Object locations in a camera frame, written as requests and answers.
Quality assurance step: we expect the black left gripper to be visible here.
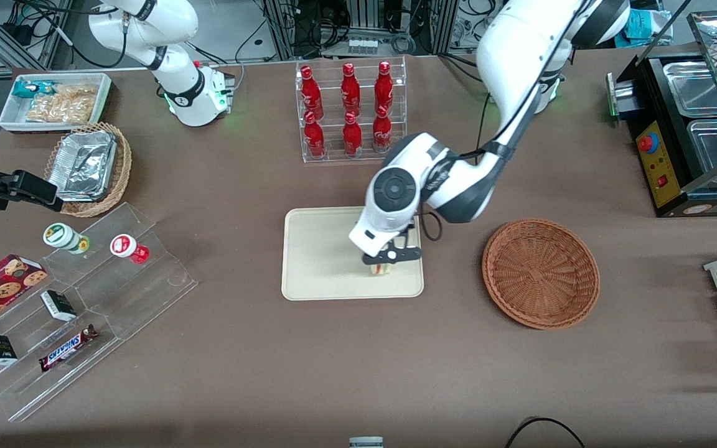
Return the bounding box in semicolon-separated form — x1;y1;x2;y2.
361;229;425;272

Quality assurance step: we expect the beige plastic tray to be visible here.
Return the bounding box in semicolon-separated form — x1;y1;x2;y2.
281;206;425;302

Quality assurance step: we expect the small wicker basket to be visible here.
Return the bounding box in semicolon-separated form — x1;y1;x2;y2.
44;122;133;218

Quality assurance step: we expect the large round wicker basket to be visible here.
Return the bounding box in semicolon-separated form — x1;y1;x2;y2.
482;218;601;330

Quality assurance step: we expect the stack of foil trays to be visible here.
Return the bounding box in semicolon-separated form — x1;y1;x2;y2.
47;130;117;202

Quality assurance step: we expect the green lid white bottle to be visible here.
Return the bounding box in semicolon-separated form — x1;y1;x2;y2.
43;223;91;255

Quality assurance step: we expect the white rectangular snack bin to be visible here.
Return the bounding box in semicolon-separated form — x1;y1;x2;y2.
0;73;113;134

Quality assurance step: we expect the clear bag of crackers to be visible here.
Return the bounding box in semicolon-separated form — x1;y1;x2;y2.
25;84;99;124

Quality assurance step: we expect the green snack packet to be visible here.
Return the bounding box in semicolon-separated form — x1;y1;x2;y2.
12;81;58;100

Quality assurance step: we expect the red lid white bottle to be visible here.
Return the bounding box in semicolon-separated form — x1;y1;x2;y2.
110;234;151;265

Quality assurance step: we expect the clear acrylic bottle rack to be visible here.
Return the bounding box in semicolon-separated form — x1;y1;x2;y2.
295;56;408;165

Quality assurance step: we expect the red cola bottle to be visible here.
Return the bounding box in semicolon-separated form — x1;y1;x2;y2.
342;112;363;157
300;65;324;119
372;106;393;154
303;112;327;159
340;63;362;116
375;61;395;114

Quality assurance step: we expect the clear acrylic stepped display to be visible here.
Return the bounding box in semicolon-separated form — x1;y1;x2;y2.
0;202;199;423

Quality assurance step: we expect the snickers chocolate bar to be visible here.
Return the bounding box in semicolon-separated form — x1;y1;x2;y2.
39;324;100;373

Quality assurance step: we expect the black hot food warmer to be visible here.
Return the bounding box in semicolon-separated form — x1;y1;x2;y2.
606;9;717;219

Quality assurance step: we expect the teal plastic bag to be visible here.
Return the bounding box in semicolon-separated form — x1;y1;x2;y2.
624;9;672;45

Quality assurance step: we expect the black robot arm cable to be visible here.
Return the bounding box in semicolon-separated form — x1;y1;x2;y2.
416;90;504;243

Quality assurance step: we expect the black floor cable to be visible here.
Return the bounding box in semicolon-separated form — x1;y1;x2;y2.
505;416;587;448

